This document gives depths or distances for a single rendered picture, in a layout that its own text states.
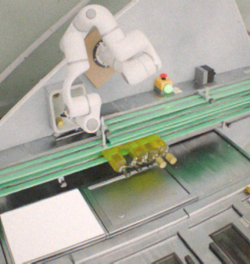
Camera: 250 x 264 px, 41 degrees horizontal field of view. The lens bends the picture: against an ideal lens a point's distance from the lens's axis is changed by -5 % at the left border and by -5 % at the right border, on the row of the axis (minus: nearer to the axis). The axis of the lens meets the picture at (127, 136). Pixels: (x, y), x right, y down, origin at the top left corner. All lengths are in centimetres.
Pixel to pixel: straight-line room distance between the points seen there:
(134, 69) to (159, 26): 46
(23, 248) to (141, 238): 50
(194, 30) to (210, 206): 94
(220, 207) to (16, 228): 94
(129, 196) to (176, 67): 76
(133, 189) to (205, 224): 39
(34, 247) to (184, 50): 127
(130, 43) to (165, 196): 72
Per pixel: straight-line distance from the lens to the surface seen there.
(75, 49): 135
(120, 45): 140
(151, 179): 174
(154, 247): 151
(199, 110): 194
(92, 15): 137
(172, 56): 191
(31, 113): 169
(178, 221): 157
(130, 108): 174
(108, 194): 167
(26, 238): 155
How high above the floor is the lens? 220
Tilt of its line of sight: 47 degrees down
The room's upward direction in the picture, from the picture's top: 137 degrees clockwise
